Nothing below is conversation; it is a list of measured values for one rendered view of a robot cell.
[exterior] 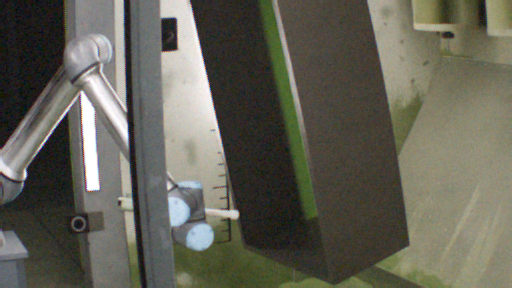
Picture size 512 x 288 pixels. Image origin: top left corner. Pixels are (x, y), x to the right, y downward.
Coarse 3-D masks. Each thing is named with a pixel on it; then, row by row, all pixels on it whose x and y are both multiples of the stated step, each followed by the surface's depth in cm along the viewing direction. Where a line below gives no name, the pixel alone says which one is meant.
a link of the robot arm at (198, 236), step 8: (184, 224) 278; (192, 224) 277; (200, 224) 277; (176, 232) 283; (184, 232) 278; (192, 232) 276; (200, 232) 277; (208, 232) 279; (176, 240) 284; (184, 240) 279; (192, 240) 276; (200, 240) 278; (208, 240) 279; (192, 248) 278; (200, 248) 278
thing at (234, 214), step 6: (120, 198) 301; (126, 198) 300; (120, 204) 300; (126, 204) 299; (126, 210) 300; (132, 210) 302; (210, 210) 321; (216, 210) 322; (222, 210) 324; (228, 210) 326; (234, 210) 327; (228, 216) 325; (234, 216) 326
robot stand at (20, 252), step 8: (8, 232) 299; (8, 240) 289; (16, 240) 289; (0, 248) 279; (8, 248) 279; (16, 248) 279; (24, 248) 279; (0, 256) 271; (8, 256) 272; (16, 256) 273; (24, 256) 275; (0, 264) 273; (8, 264) 274; (16, 264) 275; (0, 272) 273; (8, 272) 274; (16, 272) 275; (24, 272) 280; (0, 280) 273; (8, 280) 274; (16, 280) 276; (24, 280) 280
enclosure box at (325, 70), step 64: (192, 0) 318; (256, 0) 331; (320, 0) 274; (256, 64) 335; (320, 64) 277; (256, 128) 338; (320, 128) 280; (384, 128) 294; (256, 192) 342; (320, 192) 283; (384, 192) 297; (320, 256) 318; (384, 256) 301
